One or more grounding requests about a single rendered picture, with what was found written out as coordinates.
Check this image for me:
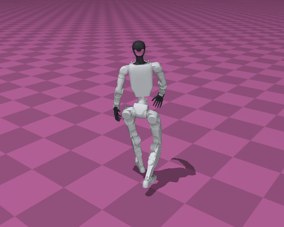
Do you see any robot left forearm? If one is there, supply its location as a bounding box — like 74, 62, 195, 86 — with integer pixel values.
113, 87, 122, 109

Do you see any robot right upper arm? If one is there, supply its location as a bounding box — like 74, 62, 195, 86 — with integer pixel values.
151, 62, 167, 87

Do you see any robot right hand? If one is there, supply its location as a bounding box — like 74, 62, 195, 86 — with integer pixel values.
152, 92, 164, 108

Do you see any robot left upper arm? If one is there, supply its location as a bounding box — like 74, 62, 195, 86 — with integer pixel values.
115, 65, 129, 95

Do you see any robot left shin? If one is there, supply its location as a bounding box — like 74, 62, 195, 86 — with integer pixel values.
131, 137, 143, 166

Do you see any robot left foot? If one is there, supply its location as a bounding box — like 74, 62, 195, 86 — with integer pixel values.
135, 157, 146, 173

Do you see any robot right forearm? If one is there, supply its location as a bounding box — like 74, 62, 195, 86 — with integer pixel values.
159, 84, 167, 97

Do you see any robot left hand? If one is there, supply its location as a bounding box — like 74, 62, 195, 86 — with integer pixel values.
113, 106, 122, 122

